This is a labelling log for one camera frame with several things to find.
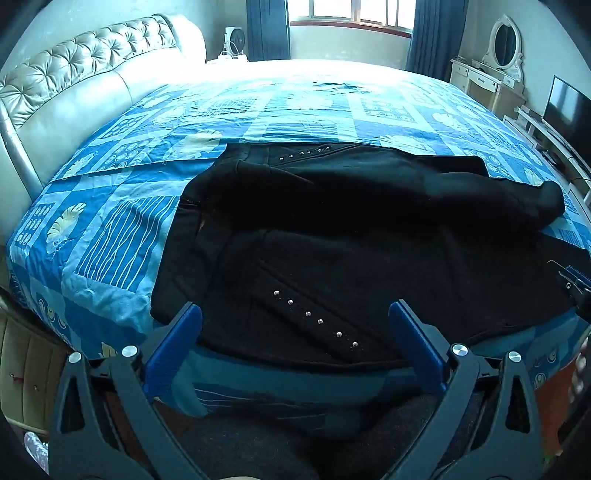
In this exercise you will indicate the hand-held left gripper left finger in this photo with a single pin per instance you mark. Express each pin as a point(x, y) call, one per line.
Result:
point(178, 350)

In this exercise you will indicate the black flat television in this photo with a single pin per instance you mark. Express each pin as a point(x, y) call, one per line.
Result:
point(568, 108)

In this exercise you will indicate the white oval vanity mirror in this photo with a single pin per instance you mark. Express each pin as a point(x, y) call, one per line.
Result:
point(504, 44)

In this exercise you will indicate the beige bedside cabinet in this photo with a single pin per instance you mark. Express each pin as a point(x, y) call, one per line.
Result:
point(27, 364)

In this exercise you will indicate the white standing fan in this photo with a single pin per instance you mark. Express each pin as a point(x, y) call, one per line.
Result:
point(236, 42)

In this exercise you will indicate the blue curtain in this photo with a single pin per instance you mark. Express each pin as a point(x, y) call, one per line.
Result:
point(268, 27)
point(436, 37)

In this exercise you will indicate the black studded pants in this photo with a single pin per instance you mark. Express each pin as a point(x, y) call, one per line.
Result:
point(346, 230)

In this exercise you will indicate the blue patterned bed sheet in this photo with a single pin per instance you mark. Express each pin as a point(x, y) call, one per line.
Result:
point(115, 240)

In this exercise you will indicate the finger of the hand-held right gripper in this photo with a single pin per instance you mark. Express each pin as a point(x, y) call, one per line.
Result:
point(575, 284)

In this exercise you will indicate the white television stand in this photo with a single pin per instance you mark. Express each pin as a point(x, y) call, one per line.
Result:
point(549, 136)

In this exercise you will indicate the red framed window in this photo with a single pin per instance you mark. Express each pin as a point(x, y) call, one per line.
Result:
point(351, 10)

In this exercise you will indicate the cream dressing table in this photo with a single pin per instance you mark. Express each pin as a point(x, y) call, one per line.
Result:
point(480, 83)

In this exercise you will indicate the beige tufted leather headboard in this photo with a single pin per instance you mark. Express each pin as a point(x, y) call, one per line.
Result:
point(60, 97)

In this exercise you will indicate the person's dark clothed legs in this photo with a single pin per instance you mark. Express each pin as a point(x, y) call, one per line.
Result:
point(286, 443)

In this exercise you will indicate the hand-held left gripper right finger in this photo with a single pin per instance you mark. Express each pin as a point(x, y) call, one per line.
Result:
point(415, 346)

